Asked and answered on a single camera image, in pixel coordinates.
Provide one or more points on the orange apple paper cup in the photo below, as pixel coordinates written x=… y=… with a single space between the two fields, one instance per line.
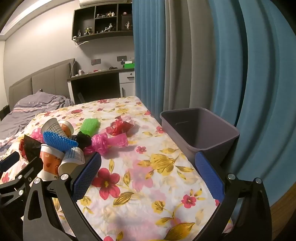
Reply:
x=52 y=159

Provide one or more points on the green box on desk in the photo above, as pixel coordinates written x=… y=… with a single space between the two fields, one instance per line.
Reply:
x=128 y=65

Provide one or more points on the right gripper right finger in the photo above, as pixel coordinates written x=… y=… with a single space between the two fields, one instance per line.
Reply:
x=243 y=211

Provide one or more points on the blue and grey curtain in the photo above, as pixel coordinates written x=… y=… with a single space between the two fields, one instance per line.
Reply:
x=236 y=58

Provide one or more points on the grey upholstered headboard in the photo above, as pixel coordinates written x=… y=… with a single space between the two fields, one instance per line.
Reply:
x=52 y=80

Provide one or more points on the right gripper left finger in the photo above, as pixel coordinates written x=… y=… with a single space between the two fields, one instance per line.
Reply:
x=41 y=221

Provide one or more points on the red white snack wrapper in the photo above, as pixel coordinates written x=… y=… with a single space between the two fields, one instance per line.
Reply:
x=120 y=125

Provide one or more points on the green grid paper cup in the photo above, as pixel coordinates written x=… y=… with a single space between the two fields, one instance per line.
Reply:
x=52 y=125

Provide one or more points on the dark desk with drawers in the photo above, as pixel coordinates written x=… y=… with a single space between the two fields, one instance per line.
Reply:
x=105 y=84

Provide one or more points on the green foam net sleeve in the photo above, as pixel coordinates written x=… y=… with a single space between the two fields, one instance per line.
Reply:
x=90 y=126

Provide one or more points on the dark wall shelf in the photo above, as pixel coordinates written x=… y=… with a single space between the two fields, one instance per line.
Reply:
x=102 y=20

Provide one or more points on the purple plastic trash bin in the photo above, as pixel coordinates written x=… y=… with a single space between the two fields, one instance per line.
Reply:
x=198 y=129

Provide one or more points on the floral bed sheet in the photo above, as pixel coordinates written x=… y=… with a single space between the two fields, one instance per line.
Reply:
x=146 y=191

